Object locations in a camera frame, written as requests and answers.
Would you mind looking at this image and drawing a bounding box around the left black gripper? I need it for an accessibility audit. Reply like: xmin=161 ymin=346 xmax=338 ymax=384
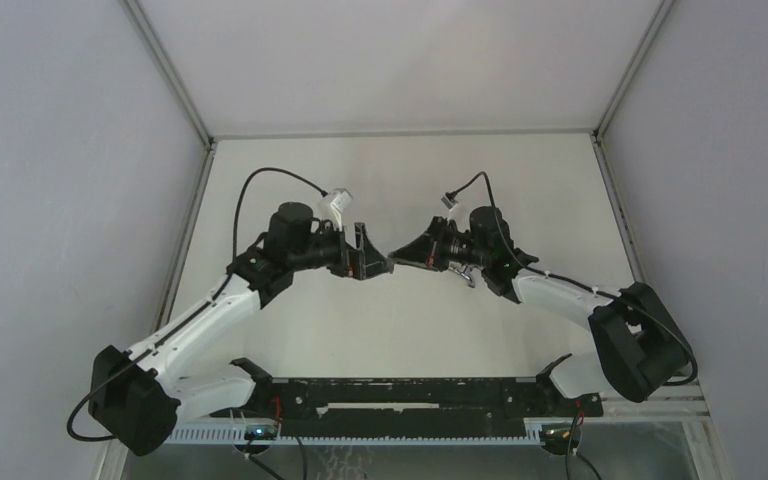
xmin=289 ymin=220 xmax=392 ymax=282

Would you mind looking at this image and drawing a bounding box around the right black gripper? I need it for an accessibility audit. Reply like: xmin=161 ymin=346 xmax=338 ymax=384
xmin=394 ymin=217 xmax=490 ymax=273

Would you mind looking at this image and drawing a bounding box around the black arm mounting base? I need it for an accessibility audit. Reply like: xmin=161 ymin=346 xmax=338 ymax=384
xmin=213 ymin=358 xmax=604 ymax=433

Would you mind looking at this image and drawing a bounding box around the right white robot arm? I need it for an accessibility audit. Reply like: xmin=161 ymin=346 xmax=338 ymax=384
xmin=389 ymin=206 xmax=696 ymax=416

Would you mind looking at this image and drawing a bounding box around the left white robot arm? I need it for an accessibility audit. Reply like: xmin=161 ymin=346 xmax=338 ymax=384
xmin=87 ymin=202 xmax=393 ymax=456

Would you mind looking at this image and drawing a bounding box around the left green circuit board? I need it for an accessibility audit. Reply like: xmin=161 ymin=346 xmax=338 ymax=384
xmin=244 ymin=425 xmax=279 ymax=441

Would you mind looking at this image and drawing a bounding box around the green circuit board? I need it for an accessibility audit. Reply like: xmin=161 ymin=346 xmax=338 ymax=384
xmin=244 ymin=425 xmax=279 ymax=441
xmin=540 ymin=426 xmax=580 ymax=443

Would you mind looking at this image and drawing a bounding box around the right green circuit board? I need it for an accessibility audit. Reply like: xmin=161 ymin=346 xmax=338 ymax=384
xmin=540 ymin=426 xmax=580 ymax=443

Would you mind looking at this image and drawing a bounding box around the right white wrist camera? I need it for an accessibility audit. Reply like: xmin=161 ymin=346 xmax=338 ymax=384
xmin=441 ymin=192 xmax=461 ymax=213

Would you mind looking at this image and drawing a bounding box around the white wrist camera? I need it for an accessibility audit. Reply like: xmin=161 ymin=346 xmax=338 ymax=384
xmin=317 ymin=188 xmax=353 ymax=231
xmin=441 ymin=192 xmax=461 ymax=213

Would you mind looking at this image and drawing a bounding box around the right black camera cable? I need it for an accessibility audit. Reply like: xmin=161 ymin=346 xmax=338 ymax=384
xmin=455 ymin=170 xmax=699 ymax=388

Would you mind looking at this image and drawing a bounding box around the black camera cable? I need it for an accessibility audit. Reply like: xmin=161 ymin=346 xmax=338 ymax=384
xmin=65 ymin=166 xmax=330 ymax=444
xmin=455 ymin=170 xmax=699 ymax=388

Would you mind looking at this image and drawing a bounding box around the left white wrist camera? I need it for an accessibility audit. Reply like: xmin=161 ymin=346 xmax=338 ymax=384
xmin=317 ymin=188 xmax=353 ymax=231

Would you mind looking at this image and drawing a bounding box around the aluminium enclosure frame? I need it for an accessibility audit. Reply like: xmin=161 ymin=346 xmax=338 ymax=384
xmin=92 ymin=0 xmax=730 ymax=480

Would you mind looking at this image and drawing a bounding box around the white slotted cable duct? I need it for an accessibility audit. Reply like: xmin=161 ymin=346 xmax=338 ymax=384
xmin=164 ymin=421 xmax=574 ymax=446

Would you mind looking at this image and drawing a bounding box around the left black camera cable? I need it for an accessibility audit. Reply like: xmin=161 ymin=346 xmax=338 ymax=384
xmin=65 ymin=166 xmax=330 ymax=444

